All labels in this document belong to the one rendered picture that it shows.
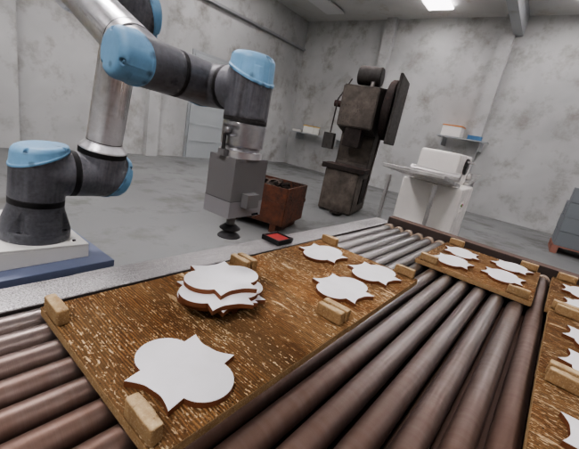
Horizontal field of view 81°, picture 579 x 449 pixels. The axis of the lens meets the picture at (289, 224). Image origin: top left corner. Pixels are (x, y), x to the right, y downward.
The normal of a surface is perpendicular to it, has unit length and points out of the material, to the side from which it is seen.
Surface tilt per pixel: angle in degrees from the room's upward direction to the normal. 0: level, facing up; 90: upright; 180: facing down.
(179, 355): 0
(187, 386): 0
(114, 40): 87
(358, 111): 92
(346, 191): 90
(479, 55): 90
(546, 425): 0
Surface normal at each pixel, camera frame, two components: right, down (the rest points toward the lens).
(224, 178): -0.57, 0.12
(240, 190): 0.80, 0.31
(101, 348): 0.18, -0.94
